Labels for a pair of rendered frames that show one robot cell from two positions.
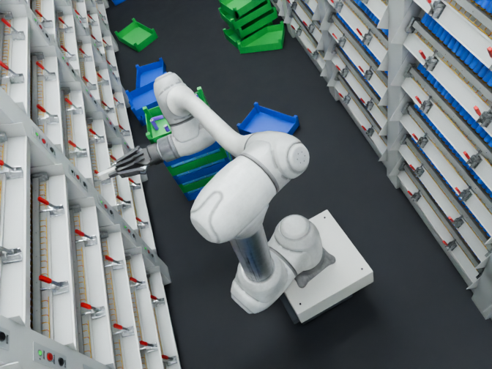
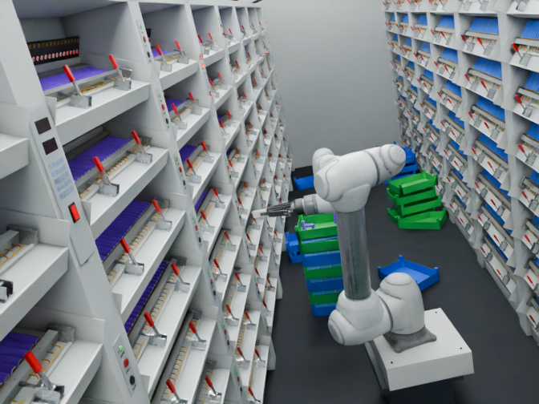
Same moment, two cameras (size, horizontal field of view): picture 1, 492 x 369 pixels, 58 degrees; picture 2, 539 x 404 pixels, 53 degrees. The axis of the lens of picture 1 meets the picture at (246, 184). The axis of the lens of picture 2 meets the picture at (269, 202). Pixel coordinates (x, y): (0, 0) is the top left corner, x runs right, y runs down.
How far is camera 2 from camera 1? 1.17 m
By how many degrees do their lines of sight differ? 34
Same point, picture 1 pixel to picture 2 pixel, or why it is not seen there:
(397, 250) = (516, 381)
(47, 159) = (225, 178)
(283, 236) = (387, 281)
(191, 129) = not seen: hidden behind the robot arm
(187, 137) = not seen: hidden behind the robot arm
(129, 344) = (232, 329)
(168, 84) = (323, 153)
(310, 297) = (403, 360)
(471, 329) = not seen: outside the picture
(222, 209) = (336, 167)
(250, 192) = (357, 163)
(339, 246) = (443, 331)
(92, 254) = (229, 255)
